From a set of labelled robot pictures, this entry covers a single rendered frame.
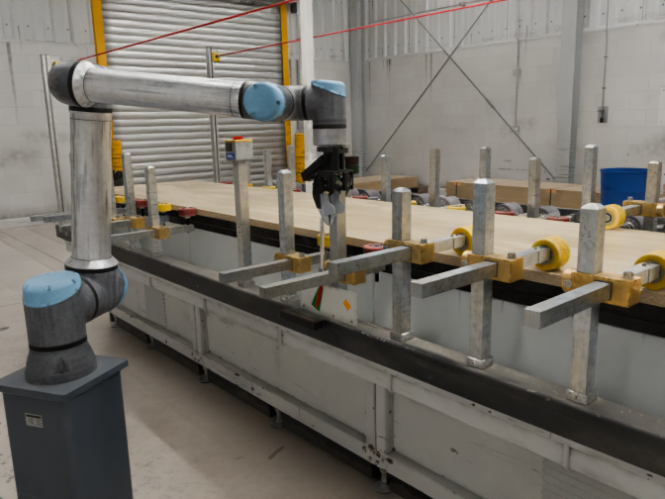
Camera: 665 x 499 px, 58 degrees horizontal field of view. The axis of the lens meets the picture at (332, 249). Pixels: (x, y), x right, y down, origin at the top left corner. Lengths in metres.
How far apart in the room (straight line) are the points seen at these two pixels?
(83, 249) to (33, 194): 7.37
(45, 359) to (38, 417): 0.15
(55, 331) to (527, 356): 1.25
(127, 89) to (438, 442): 1.37
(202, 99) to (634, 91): 7.87
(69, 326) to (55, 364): 0.11
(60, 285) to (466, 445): 1.24
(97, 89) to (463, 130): 9.08
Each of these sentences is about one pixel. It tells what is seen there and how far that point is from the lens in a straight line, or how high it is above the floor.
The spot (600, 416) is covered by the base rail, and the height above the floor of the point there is 0.70.
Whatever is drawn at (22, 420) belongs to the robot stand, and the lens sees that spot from 1.90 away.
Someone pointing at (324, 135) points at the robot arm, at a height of 1.24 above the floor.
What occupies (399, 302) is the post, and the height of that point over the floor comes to 0.81.
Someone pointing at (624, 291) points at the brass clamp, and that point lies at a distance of 1.24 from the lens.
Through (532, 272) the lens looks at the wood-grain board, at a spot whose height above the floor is 0.89.
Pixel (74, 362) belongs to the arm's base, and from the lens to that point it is 1.81.
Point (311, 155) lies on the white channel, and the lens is 3.34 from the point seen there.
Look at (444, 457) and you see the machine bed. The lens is 2.02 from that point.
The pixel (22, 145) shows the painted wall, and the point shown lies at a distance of 9.20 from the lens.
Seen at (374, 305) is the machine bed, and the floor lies 0.68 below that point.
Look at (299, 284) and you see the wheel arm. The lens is 1.61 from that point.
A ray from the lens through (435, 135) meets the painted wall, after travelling 10.80.
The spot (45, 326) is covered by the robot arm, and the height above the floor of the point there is 0.76.
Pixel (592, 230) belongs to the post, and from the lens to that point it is 1.25.
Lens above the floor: 1.27
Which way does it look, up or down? 12 degrees down
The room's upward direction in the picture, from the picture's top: 1 degrees counter-clockwise
